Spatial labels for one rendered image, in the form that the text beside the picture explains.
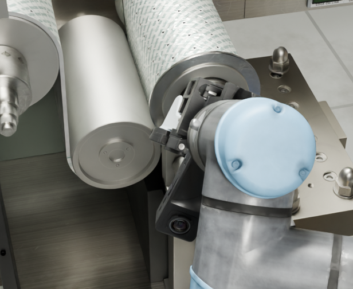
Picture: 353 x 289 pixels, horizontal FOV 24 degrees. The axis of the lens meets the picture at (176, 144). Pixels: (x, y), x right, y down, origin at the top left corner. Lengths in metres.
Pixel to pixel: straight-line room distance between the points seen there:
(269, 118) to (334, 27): 2.90
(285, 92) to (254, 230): 0.83
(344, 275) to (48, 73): 0.50
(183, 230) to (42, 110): 0.66
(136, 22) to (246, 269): 0.60
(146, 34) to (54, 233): 0.42
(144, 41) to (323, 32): 2.39
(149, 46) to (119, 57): 0.09
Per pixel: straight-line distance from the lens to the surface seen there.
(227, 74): 1.06
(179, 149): 0.84
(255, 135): 0.63
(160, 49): 1.09
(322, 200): 1.27
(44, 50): 1.00
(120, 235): 1.38
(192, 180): 0.82
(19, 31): 0.98
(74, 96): 1.14
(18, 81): 0.95
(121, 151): 1.11
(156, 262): 1.28
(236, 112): 0.65
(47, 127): 1.49
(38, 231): 1.40
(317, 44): 3.42
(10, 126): 0.92
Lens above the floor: 1.92
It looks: 42 degrees down
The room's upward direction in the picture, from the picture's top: straight up
